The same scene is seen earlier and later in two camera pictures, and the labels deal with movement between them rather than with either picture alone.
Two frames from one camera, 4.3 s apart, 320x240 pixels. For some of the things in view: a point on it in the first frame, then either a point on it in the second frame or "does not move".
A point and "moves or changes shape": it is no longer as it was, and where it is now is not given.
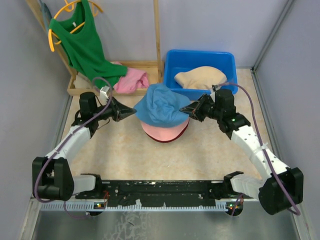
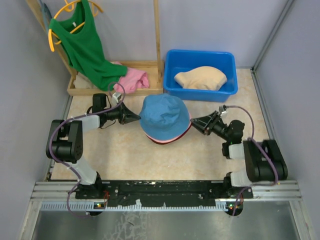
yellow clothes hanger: (70, 7) does not move
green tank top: (77, 32) does not move
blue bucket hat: (161, 106) moves or changes shape
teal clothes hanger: (47, 15) does not move
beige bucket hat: (203, 77) does not move
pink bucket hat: (164, 133) → (172, 139)
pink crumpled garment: (134, 79) does not move
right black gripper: (196, 106) → (205, 121)
